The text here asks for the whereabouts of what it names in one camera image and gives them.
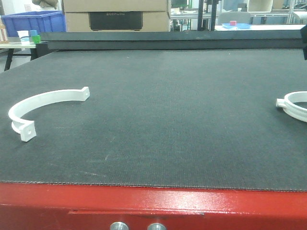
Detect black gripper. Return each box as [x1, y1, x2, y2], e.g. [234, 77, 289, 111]
[300, 25, 307, 60]

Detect white ring pipe clamp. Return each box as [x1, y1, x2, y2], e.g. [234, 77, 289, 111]
[275, 91, 307, 122]

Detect white half-ring pipe clamp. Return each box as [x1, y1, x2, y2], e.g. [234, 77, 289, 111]
[8, 86, 90, 142]

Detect blue tray with red cube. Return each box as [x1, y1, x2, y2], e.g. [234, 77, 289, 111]
[222, 21, 251, 30]

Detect dark grey table mat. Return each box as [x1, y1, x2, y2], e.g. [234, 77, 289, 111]
[0, 49, 307, 191]

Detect cardboard box with black device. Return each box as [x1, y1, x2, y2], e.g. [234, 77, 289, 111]
[62, 0, 171, 32]

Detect right silver bolt head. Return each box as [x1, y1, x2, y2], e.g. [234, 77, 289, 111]
[147, 223, 166, 230]

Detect silver bolt head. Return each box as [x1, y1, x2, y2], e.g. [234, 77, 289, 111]
[147, 223, 166, 230]
[110, 221, 129, 230]

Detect blue crate on side table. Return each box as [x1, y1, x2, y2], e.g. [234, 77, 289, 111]
[1, 11, 66, 37]

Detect green small cup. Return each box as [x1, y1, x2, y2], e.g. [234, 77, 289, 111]
[31, 35, 41, 44]

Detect left silver bolt head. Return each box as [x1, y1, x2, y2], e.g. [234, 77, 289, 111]
[110, 221, 129, 230]

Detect blue small block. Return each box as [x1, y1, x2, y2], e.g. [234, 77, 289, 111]
[29, 30, 38, 37]

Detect white paper cup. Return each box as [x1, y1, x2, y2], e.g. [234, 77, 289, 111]
[17, 30, 30, 45]

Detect red metal table frame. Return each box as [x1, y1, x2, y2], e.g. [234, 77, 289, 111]
[0, 183, 307, 230]

